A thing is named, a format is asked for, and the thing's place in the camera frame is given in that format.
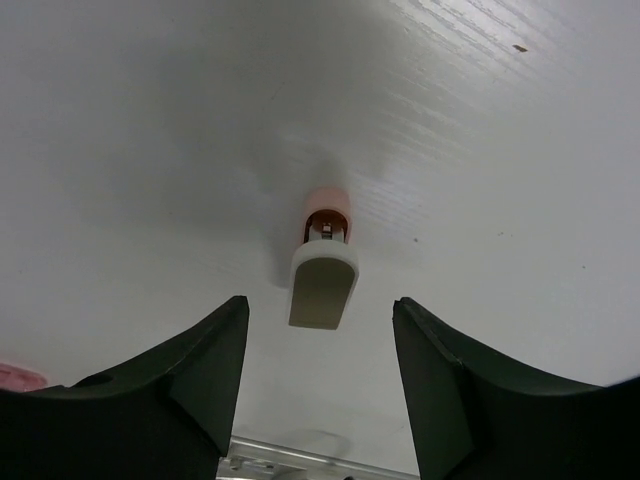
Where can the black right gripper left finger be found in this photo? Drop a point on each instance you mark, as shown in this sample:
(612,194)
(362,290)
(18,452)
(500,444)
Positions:
(164,414)

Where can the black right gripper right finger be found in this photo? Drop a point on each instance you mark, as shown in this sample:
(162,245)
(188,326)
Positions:
(476,413)

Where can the beige white correction tape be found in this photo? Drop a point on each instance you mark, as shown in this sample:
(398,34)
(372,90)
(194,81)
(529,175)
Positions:
(324,267)

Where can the pink highlighter marker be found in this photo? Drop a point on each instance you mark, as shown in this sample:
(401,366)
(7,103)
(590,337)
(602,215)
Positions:
(20,380)

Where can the aluminium table frame rail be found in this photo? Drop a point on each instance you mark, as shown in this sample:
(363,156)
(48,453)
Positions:
(252,459)

